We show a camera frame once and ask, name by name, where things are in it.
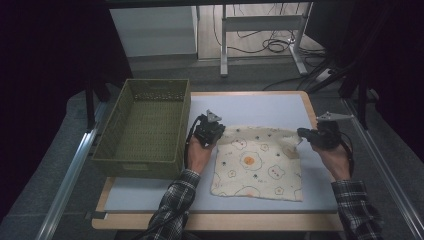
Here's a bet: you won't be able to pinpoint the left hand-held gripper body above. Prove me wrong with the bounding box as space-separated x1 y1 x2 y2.
193 109 224 148

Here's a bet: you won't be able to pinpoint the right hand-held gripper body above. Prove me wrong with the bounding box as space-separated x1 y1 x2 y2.
313 111 354 150

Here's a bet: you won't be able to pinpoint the cream patterned towel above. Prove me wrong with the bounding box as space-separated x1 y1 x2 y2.
209 124 305 203

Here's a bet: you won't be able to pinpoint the green plastic basket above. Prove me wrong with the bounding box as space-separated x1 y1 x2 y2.
91 78 193 181

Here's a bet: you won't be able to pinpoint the person's left hand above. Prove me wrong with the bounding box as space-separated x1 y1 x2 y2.
184 134 217 176

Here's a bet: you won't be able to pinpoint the person's right hand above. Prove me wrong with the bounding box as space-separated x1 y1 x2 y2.
311 141 353 183

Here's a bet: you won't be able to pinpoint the black stand legs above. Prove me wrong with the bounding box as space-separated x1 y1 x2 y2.
338 64 381 132
83 75 113 130

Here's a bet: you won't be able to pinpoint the white power strip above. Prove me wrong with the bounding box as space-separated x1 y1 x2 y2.
314 68 335 83

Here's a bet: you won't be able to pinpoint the dark curtain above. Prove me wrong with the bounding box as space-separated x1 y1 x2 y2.
0 0 134 221
306 0 424 161

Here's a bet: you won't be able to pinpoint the white cabinet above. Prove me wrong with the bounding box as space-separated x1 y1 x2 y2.
109 5 200 63

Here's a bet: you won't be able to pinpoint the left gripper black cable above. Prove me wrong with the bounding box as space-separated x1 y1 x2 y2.
183 115 204 168

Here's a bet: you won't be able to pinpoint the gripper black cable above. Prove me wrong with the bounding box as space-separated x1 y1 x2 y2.
339 130 356 178
183 115 204 168

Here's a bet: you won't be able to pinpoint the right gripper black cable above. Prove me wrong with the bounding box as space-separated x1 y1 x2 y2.
339 130 356 178

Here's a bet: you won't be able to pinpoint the tangle of black floor cables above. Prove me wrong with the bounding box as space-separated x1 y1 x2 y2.
212 3 327 58

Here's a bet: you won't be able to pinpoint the white metal desk frame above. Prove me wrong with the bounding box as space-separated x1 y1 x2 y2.
219 3 310 78

